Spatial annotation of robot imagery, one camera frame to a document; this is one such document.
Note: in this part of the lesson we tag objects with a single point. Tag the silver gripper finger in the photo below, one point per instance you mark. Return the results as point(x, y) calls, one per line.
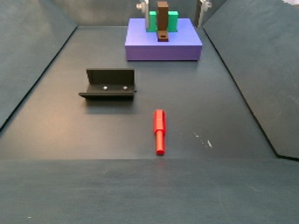
point(201, 7)
point(143, 6)

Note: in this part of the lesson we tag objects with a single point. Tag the red peg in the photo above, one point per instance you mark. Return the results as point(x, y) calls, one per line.
point(159, 130)

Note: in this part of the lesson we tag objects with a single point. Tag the purple base board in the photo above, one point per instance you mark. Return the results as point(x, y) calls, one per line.
point(144, 48)

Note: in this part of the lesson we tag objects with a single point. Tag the green block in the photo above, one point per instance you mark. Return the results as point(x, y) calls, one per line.
point(172, 21)
point(152, 22)

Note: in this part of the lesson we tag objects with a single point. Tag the brown L-shaped block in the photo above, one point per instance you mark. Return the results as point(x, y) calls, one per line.
point(161, 21)

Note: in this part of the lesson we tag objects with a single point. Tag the black angle bracket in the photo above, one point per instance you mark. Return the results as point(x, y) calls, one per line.
point(109, 83)

